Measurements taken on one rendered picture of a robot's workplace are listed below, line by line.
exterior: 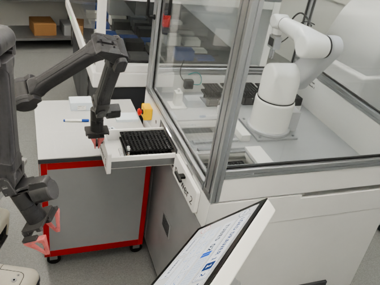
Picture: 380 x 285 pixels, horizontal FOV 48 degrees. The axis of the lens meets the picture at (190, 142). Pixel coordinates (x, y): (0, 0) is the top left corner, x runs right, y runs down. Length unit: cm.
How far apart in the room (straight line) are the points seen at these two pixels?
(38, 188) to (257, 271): 118
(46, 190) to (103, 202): 117
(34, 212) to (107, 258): 144
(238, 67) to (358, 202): 98
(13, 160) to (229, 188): 80
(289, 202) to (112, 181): 95
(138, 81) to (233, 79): 146
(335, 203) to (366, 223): 29
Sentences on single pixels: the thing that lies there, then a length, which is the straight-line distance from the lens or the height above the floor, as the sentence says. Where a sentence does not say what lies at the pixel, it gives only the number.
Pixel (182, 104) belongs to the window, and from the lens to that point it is 193.
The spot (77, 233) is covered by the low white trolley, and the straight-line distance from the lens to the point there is 251.
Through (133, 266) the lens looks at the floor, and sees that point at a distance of 267.
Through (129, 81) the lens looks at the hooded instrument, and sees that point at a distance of 280.
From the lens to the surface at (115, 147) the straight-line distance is 210.
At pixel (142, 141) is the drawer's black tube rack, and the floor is 90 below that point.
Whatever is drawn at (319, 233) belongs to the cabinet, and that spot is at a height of 68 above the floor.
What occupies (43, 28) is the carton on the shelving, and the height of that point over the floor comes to 24.
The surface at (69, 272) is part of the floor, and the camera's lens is 264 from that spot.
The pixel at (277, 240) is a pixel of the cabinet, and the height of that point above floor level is 68.
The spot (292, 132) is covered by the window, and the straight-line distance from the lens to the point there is 165.
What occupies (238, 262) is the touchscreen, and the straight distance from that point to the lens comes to 112.
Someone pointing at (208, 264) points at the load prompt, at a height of 115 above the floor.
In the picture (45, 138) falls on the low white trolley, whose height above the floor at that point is 76.
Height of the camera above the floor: 196
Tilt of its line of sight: 31 degrees down
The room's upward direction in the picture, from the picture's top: 9 degrees clockwise
